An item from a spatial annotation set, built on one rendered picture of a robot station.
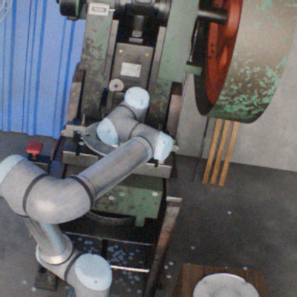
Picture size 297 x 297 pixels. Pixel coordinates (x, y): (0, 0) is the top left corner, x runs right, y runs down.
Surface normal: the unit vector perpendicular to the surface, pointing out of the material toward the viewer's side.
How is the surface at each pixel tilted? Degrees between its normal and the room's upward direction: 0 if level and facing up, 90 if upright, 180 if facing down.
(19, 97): 90
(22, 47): 90
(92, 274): 7
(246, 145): 90
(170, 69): 90
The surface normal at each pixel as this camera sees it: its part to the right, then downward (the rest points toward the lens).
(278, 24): 0.04, 0.31
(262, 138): 0.00, 0.52
